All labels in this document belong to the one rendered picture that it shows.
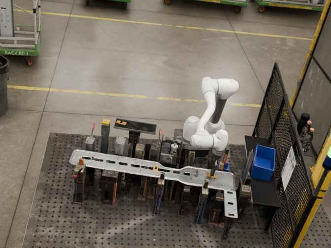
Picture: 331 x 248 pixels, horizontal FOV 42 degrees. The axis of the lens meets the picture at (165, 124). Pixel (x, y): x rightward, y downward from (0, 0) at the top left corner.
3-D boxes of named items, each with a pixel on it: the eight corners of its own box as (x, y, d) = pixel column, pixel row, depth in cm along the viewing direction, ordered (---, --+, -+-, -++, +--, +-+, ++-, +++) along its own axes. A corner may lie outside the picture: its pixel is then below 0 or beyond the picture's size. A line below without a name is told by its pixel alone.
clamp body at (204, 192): (191, 224, 352) (199, 194, 332) (191, 213, 362) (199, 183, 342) (202, 226, 352) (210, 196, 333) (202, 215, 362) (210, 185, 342)
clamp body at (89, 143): (82, 174, 382) (82, 142, 361) (84, 166, 391) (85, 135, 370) (92, 176, 382) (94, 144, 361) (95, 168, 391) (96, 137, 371)
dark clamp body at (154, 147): (143, 183, 384) (148, 149, 362) (145, 173, 395) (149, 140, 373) (155, 184, 384) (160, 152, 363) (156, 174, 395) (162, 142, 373)
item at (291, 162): (284, 193, 332) (296, 163, 314) (280, 173, 350) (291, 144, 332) (286, 193, 332) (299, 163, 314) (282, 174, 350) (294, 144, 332)
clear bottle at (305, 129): (298, 143, 338) (306, 123, 327) (296, 139, 344) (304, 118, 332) (306, 144, 338) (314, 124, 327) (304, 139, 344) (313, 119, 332)
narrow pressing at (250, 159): (242, 188, 351) (252, 156, 332) (241, 178, 361) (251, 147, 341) (243, 188, 351) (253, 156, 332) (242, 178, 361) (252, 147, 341)
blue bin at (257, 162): (250, 177, 359) (254, 165, 352) (253, 155, 384) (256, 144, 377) (269, 182, 357) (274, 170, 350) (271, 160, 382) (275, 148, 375)
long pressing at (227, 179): (67, 166, 346) (67, 164, 346) (74, 148, 365) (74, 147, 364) (235, 192, 348) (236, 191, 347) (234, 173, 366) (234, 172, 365)
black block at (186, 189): (176, 218, 356) (181, 193, 339) (177, 208, 364) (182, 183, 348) (185, 219, 356) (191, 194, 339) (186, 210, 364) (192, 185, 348)
